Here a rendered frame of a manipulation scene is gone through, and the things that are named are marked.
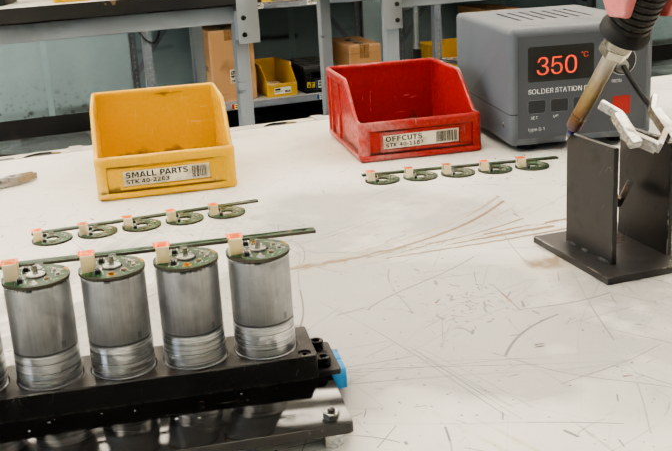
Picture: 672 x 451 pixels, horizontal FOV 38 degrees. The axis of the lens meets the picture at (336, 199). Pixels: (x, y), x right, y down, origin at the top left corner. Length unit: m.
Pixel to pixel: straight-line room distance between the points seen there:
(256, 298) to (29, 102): 4.51
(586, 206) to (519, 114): 0.24
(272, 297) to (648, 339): 0.17
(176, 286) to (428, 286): 0.17
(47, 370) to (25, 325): 0.02
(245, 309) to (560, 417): 0.13
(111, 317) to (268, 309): 0.06
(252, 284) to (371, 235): 0.22
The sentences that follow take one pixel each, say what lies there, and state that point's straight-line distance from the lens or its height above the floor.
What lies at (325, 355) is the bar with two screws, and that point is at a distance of 0.40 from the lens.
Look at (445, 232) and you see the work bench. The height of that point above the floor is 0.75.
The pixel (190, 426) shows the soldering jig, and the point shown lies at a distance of 0.37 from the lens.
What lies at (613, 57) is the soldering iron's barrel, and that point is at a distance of 0.50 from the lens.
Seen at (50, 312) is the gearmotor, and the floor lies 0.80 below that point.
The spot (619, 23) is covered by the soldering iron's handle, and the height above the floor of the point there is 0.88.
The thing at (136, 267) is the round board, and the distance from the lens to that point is 0.38.
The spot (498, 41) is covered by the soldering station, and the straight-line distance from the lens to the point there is 0.78.
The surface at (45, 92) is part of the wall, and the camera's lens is 4.87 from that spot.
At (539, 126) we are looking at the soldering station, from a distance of 0.77.
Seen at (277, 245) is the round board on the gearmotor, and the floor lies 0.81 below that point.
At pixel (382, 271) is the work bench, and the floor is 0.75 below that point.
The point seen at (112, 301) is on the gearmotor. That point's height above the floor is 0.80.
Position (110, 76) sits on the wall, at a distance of 4.89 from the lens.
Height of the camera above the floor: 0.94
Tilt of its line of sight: 16 degrees down
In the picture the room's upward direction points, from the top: 3 degrees counter-clockwise
